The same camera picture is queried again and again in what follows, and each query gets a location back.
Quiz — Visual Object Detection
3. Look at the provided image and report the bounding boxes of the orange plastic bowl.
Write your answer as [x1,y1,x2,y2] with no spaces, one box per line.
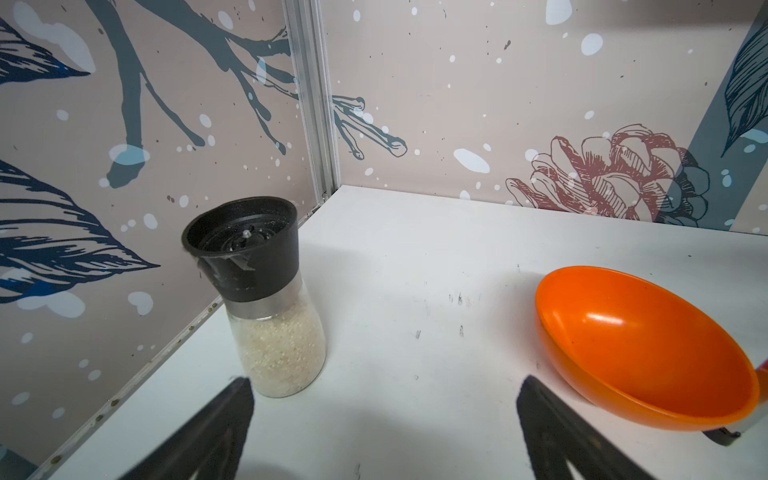
[535,266,760,431]

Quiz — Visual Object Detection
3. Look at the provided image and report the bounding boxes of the salt grinder with black cap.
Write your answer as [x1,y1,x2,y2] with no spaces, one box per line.
[181,196,327,398]

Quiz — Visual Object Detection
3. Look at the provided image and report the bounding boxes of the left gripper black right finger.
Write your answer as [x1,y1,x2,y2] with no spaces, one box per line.
[516,375,651,479]

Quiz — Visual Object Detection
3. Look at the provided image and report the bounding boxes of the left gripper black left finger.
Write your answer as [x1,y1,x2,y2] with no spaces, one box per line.
[122,377,255,480]

